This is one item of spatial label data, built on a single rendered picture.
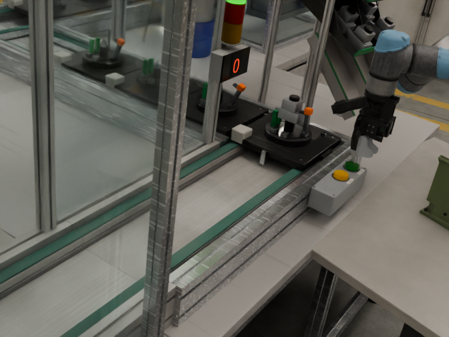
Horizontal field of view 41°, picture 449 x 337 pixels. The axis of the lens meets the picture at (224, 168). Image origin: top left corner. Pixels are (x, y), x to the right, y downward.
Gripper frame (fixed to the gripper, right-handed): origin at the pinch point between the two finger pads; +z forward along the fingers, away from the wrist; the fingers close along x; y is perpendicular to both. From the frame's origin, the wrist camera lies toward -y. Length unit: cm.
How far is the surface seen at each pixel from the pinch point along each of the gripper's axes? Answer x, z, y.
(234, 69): -18.2, -20.0, -30.5
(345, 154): 6.2, 3.4, -4.5
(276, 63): 81, 13, -70
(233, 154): -11.9, 7.5, -30.7
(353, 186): -4.7, 5.8, 3.6
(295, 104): -0.7, -8.8, -19.8
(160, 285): -82, -7, 0
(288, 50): 102, 13, -76
